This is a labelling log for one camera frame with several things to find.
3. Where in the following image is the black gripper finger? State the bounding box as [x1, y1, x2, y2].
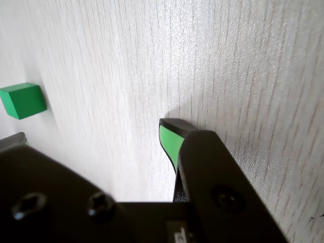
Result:
[0, 132, 132, 243]

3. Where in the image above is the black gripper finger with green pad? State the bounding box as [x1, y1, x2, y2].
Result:
[158, 118, 290, 243]

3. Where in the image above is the green wooden cube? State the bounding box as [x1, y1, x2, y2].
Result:
[0, 82, 48, 120]

